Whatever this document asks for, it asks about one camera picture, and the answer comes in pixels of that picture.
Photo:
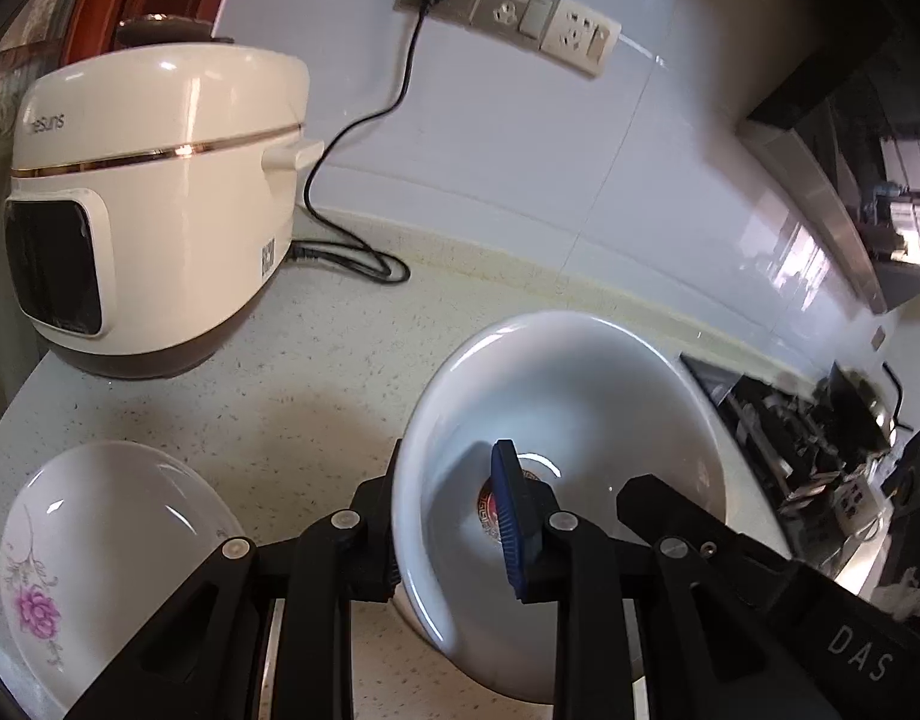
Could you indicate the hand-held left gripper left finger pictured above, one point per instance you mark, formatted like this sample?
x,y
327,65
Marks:
x,y
374,532

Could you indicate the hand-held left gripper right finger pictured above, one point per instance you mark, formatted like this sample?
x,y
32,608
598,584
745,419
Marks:
x,y
509,525

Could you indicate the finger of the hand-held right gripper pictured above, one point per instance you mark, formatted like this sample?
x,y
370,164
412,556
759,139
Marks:
x,y
700,521

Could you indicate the plain white bowl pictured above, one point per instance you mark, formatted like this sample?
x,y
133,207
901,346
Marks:
x,y
580,390

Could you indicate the white pink-flower plate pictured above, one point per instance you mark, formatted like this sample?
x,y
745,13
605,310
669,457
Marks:
x,y
115,540

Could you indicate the black gas stove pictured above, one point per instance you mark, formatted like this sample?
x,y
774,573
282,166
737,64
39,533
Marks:
x,y
767,420

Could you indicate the dark cooking pot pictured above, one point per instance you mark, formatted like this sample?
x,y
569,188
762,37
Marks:
x,y
850,405

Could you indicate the steel range hood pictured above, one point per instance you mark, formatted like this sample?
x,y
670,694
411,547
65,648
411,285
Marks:
x,y
842,217

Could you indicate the cream rice cooker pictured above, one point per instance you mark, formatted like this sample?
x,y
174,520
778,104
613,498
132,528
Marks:
x,y
167,202

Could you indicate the white wall socket with switch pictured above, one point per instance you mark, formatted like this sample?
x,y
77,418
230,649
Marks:
x,y
572,37

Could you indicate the metallic wall socket with switch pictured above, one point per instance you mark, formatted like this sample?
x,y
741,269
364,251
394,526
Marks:
x,y
505,11

